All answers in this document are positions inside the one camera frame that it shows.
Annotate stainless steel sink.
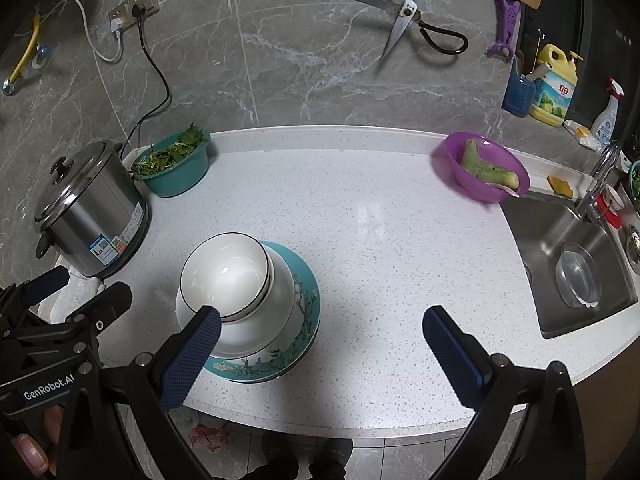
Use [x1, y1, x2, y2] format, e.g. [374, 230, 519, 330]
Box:
[500, 192, 640, 340]

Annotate purple peeler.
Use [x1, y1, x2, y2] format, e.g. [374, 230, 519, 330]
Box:
[487, 0, 521, 61]

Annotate teal floral plate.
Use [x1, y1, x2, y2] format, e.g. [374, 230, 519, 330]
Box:
[202, 240, 321, 377]
[206, 327, 321, 385]

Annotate dark-rimmed floral bowl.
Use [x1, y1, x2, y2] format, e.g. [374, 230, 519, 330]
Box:
[180, 232, 274, 322]

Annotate white plug and cable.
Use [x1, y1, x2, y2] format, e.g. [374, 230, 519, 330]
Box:
[30, 0, 126, 64]

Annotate chrome faucet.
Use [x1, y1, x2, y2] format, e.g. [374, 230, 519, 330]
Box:
[575, 141, 621, 222]

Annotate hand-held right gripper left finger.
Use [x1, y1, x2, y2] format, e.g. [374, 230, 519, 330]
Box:
[64, 305, 223, 480]

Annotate pink patterned cloth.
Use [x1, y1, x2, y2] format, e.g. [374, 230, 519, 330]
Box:
[192, 422, 234, 454]

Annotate leafy green vegetables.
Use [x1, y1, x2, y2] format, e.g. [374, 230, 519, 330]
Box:
[132, 121, 210, 177]

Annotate green plastic basin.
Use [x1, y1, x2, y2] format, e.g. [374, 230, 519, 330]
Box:
[132, 132, 211, 199]

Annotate wall power outlet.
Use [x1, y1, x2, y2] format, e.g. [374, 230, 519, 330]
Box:
[107, 0, 161, 29]

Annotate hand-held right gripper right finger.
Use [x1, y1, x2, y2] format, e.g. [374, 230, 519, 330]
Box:
[422, 305, 601, 480]

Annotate black-handled kitchen scissors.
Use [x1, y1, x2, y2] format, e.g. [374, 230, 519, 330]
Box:
[341, 0, 470, 64]

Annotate white cloth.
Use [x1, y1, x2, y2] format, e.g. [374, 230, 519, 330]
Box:
[52, 267, 109, 322]

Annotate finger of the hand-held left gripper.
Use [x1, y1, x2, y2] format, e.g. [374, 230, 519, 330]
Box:
[0, 265, 71, 308]
[64, 281, 134, 335]

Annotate clear glass bowl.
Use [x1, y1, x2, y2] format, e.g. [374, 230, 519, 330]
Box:
[555, 242, 603, 309]

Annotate yellow hose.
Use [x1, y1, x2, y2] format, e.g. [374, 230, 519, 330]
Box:
[2, 10, 41, 96]

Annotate yellow detergent bottle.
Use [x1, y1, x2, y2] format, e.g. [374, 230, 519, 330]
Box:
[529, 43, 584, 127]

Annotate stainless steel rice cooker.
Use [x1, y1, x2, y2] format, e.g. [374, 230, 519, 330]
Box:
[34, 141, 151, 279]

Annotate person's left hand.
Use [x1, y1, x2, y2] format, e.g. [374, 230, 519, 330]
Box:
[9, 404, 65, 477]

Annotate white spray bottle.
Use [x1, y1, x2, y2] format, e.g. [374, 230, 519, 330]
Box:
[591, 77, 626, 144]

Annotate red and white holder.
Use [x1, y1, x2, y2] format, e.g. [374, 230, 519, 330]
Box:
[595, 182, 626, 229]

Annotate steel pot lid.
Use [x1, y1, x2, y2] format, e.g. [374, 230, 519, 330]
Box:
[625, 225, 640, 274]

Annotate blue utensil holder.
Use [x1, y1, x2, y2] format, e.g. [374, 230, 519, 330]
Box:
[501, 72, 537, 119]

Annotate white and yellow packet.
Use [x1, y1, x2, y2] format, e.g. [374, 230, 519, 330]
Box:
[564, 119, 604, 152]

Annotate steel rice cooker lid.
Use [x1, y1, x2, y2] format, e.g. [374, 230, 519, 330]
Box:
[34, 141, 124, 224]

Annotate large white bowl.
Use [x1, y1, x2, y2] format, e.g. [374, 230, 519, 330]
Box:
[175, 239, 304, 361]

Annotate peeled green lettuce stem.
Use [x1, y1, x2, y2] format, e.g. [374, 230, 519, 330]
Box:
[460, 140, 496, 182]
[482, 165, 521, 189]

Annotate person's black shoe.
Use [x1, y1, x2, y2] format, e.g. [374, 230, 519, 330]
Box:
[260, 432, 307, 480]
[309, 437, 354, 480]

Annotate purple plastic basin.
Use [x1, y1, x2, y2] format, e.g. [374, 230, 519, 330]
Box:
[431, 132, 531, 205]

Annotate teal basin with greens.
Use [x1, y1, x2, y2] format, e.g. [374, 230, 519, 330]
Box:
[627, 160, 640, 212]

